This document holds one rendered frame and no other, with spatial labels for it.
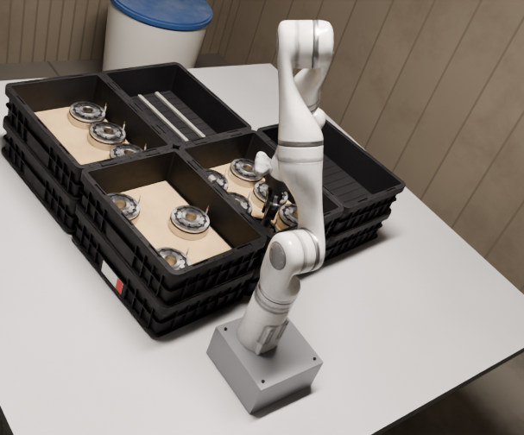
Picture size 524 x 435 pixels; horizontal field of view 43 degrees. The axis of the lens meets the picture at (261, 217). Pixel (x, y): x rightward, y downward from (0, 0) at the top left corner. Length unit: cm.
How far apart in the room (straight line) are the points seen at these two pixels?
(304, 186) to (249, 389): 49
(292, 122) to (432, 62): 210
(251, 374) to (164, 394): 20
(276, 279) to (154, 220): 47
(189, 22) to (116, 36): 36
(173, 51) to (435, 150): 136
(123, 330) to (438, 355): 87
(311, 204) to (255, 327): 32
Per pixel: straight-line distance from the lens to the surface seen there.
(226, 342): 157
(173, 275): 149
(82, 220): 176
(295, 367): 159
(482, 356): 205
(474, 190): 330
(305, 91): 146
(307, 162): 133
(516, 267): 327
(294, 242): 136
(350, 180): 219
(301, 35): 132
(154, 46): 334
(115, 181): 178
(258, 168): 166
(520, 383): 320
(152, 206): 180
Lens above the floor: 196
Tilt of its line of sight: 37 degrees down
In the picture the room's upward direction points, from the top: 21 degrees clockwise
